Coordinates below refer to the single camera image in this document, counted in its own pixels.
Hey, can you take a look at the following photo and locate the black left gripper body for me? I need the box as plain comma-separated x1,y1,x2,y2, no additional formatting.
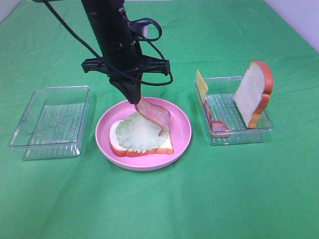
81,42,170,86

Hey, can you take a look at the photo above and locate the green lettuce leaf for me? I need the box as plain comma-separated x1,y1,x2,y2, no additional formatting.
115,112,171,153

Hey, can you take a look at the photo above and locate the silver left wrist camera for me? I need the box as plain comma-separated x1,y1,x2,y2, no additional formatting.
141,24,149,38

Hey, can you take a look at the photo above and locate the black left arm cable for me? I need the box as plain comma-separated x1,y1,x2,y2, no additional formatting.
43,0,174,87

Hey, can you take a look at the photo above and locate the pink round plate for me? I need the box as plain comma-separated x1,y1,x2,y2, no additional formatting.
95,97,192,171

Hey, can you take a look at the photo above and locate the left clear plastic container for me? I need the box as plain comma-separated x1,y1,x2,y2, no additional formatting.
9,86,90,160

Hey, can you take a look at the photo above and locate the green tablecloth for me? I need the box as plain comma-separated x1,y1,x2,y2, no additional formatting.
0,0,319,239

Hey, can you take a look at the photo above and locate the right clear plastic container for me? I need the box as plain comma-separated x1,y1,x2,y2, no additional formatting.
195,76,273,146

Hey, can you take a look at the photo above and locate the yellow cheese slice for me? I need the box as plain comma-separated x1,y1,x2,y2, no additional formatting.
195,70,209,102

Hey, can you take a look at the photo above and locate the clear plastic container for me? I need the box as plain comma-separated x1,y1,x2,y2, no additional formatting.
9,86,90,160
195,76,273,146

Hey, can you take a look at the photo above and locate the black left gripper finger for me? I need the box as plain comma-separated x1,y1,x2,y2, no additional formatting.
112,83,132,103
128,83,141,104

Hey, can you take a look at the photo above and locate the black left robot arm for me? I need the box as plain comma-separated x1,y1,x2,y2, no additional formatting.
43,0,173,105

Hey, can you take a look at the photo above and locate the bread slice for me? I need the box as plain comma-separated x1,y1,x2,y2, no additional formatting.
109,120,174,157
234,60,274,128

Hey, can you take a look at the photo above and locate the bacon strip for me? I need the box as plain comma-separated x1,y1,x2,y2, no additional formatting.
204,99,230,138
135,97,170,135

